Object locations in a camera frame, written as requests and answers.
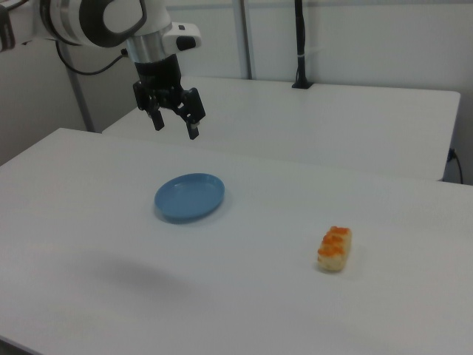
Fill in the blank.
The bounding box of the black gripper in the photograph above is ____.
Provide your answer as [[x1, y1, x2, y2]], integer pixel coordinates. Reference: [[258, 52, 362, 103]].
[[132, 54, 207, 141]]

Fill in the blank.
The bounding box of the bread with orange topping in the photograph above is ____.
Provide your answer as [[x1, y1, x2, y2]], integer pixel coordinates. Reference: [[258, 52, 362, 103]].
[[316, 224, 353, 273]]

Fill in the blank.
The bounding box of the blue round plate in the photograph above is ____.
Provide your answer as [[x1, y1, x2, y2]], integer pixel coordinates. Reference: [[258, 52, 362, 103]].
[[154, 172, 226, 225]]

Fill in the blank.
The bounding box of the white adjoining table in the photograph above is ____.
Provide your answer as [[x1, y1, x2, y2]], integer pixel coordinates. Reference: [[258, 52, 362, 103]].
[[101, 75, 461, 182]]

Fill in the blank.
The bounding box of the black pole with base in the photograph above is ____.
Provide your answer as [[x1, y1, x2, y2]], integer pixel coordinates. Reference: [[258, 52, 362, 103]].
[[291, 0, 314, 90]]

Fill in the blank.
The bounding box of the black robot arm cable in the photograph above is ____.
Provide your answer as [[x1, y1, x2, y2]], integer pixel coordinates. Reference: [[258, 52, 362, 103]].
[[55, 41, 130, 76]]

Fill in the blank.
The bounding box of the grey partition frame post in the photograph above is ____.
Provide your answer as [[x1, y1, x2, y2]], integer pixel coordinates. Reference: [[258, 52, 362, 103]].
[[65, 44, 94, 132], [239, 0, 256, 80]]

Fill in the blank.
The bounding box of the black wall socket cable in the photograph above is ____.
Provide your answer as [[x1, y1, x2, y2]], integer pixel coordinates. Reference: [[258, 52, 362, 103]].
[[447, 146, 464, 184]]

